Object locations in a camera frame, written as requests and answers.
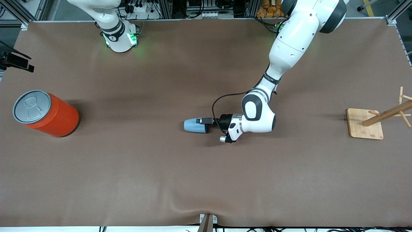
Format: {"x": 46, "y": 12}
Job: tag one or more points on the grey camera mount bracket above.
{"x": 207, "y": 222}

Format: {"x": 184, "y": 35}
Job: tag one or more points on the light blue plastic cup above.
{"x": 193, "y": 126}

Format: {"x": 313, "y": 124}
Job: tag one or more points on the black caster wheel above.
{"x": 360, "y": 9}

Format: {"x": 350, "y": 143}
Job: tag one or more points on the orange can with silver lid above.
{"x": 58, "y": 119}

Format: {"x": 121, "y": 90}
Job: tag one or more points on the bag of orange snacks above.
{"x": 268, "y": 9}

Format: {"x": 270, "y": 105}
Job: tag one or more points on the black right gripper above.
{"x": 17, "y": 61}

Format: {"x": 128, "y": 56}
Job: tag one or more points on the white power strip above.
{"x": 143, "y": 9}

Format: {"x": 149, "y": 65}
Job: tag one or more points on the brown table cover cloth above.
{"x": 128, "y": 161}

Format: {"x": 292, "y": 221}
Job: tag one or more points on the aluminium frame profile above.
{"x": 394, "y": 17}
{"x": 19, "y": 16}

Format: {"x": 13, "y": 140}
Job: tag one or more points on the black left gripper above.
{"x": 223, "y": 121}

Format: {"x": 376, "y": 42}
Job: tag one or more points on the wooden cup rack stand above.
{"x": 365, "y": 124}

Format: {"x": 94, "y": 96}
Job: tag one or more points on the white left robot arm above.
{"x": 289, "y": 42}

